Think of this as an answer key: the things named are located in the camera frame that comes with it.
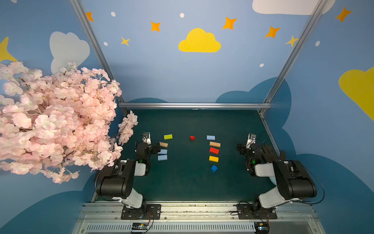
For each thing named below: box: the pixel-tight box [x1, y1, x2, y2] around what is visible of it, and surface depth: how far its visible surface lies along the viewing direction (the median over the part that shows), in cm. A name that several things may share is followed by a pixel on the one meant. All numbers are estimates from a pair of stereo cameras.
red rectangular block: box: [208, 147, 220, 155], surface depth 100 cm
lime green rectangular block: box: [163, 134, 173, 140], surface depth 107 cm
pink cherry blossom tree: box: [0, 60, 139, 185], surface depth 54 cm
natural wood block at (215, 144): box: [209, 141, 222, 148], surface depth 103 cm
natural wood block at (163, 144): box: [158, 141, 169, 148], surface depth 102 cm
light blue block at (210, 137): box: [206, 135, 216, 141], surface depth 106 cm
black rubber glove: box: [261, 143, 286, 163], surface depth 98 cm
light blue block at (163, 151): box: [157, 149, 168, 155], surface depth 98 cm
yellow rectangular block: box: [208, 155, 220, 163], surface depth 96 cm
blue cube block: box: [210, 164, 218, 174], surface depth 90 cm
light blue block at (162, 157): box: [157, 154, 168, 161], surface depth 96 cm
